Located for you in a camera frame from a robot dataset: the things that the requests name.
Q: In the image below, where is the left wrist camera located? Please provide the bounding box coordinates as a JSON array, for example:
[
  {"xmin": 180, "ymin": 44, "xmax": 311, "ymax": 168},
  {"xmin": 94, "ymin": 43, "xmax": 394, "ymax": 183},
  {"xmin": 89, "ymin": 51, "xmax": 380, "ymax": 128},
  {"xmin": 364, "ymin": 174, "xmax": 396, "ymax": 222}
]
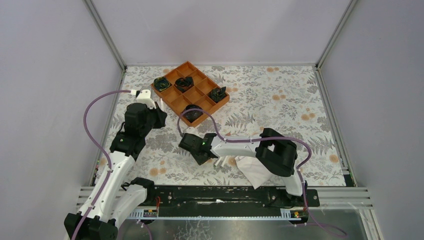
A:
[{"xmin": 130, "ymin": 89, "xmax": 157, "ymax": 110}]

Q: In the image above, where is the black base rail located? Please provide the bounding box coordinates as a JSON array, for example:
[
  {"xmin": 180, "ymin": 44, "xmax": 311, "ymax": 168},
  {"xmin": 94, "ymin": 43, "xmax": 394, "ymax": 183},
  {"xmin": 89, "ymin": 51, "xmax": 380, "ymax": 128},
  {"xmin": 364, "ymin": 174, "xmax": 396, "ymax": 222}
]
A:
[{"xmin": 141, "ymin": 185, "xmax": 320, "ymax": 218}]

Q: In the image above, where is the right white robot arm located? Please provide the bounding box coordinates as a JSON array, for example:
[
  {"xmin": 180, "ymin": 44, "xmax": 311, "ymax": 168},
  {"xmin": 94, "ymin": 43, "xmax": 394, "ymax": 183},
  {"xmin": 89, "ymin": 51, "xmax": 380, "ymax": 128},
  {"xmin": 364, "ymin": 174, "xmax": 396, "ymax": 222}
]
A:
[{"xmin": 178, "ymin": 128, "xmax": 305, "ymax": 196}]

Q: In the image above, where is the dark green rolled tie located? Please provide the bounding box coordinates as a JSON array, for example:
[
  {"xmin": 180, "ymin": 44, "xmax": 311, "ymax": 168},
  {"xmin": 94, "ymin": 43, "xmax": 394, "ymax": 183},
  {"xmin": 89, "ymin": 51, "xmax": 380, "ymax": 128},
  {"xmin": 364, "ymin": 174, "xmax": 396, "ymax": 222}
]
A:
[{"xmin": 208, "ymin": 86, "xmax": 227, "ymax": 103}]

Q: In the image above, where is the dark blue rolled tie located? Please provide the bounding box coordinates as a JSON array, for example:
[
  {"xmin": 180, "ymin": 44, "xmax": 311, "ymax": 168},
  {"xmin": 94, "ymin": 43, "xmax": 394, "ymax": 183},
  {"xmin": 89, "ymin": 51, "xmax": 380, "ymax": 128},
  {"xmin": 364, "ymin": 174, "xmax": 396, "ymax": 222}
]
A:
[{"xmin": 182, "ymin": 104, "xmax": 203, "ymax": 123}]

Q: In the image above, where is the white folded cloth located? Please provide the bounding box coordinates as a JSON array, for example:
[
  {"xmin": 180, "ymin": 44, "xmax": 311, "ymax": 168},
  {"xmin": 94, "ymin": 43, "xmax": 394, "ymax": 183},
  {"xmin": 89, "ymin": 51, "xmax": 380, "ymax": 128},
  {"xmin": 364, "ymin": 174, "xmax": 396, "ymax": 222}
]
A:
[{"xmin": 235, "ymin": 156, "xmax": 277, "ymax": 190}]

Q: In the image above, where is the orange wooden compartment tray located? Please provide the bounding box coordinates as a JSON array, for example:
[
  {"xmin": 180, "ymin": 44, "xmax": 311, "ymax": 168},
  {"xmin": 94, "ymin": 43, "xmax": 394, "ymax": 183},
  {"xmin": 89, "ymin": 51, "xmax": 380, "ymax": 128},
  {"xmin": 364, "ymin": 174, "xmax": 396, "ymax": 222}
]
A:
[{"xmin": 150, "ymin": 61, "xmax": 230, "ymax": 127}]

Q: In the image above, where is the green patterned rolled tie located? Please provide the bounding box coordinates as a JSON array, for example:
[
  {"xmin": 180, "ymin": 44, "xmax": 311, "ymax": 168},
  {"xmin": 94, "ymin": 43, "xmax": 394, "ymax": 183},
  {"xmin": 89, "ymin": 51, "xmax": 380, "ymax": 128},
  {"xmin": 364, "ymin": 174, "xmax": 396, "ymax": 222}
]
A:
[{"xmin": 153, "ymin": 76, "xmax": 172, "ymax": 93}]

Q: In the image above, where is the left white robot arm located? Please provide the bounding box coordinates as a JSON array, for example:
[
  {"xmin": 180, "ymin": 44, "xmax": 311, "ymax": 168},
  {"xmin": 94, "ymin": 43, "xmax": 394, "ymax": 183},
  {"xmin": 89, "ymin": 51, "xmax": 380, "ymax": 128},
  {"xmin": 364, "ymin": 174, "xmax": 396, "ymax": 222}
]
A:
[{"xmin": 64, "ymin": 101, "xmax": 167, "ymax": 240}]

